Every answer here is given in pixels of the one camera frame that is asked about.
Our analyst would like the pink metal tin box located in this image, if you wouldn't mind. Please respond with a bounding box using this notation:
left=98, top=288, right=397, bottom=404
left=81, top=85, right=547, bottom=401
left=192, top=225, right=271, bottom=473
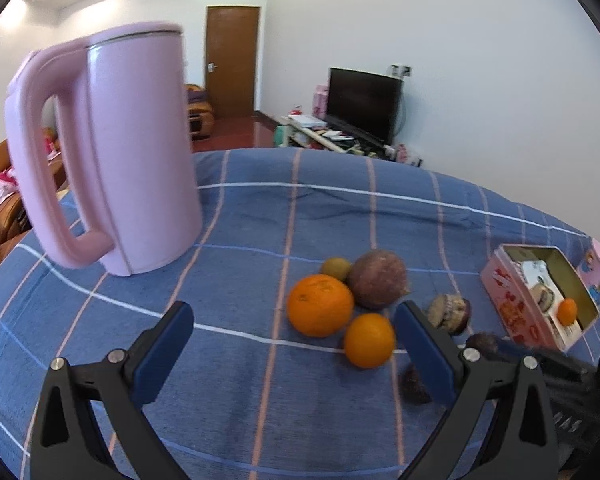
left=480, top=244, right=600, bottom=352

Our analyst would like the medium orange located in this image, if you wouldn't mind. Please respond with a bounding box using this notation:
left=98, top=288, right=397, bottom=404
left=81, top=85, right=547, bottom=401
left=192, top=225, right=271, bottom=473
left=343, top=313, right=396, bottom=370

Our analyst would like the brown wooden door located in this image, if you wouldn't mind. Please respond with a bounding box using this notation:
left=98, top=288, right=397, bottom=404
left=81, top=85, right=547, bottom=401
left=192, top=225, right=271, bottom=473
left=204, top=6, right=260, bottom=118

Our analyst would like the pink cartoon cup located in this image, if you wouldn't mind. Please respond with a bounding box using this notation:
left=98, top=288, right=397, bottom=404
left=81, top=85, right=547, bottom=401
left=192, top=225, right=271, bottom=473
left=577, top=238, right=600, bottom=308

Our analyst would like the pink electric kettle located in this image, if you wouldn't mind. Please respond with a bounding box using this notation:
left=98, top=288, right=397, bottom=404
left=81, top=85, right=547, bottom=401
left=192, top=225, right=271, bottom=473
left=5, top=22, right=202, bottom=276

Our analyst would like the small brown longan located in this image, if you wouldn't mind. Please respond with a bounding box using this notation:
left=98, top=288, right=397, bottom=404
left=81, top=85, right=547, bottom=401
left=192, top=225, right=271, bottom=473
left=320, top=257, right=352, bottom=282

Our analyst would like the white tv stand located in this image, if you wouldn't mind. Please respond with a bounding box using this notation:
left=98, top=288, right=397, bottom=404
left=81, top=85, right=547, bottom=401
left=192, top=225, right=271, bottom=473
left=277, top=116, right=396, bottom=160

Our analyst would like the large orange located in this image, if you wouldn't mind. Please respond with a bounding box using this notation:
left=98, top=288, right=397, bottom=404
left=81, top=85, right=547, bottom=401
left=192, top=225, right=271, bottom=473
left=287, top=274, right=354, bottom=338

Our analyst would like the brown leather armchair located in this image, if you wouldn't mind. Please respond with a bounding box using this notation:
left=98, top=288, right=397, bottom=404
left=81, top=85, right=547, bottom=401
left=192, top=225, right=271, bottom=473
left=185, top=84, right=215, bottom=140

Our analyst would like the newspaper lining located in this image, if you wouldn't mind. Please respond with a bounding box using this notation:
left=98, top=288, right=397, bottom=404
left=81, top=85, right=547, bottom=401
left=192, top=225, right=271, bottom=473
left=519, top=260, right=582, bottom=347

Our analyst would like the small front orange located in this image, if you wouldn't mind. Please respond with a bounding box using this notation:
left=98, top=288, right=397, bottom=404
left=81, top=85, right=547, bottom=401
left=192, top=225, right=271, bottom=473
left=556, top=298, right=578, bottom=326

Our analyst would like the purple passion fruit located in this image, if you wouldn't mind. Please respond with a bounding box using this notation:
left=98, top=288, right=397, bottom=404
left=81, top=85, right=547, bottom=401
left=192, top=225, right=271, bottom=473
left=346, top=249, right=410, bottom=311

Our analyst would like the black television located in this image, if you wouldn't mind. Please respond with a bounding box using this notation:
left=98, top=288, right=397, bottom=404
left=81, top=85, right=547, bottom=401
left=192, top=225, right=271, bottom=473
left=325, top=67, right=403, bottom=146

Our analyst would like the dark brown water chestnut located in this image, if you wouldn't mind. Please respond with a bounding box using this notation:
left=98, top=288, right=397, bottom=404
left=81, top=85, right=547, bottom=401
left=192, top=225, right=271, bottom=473
left=465, top=333, right=500, bottom=360

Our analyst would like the wall power socket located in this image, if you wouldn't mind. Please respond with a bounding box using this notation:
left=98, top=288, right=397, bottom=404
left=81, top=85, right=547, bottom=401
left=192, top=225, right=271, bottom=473
left=389, top=64, right=412, bottom=78

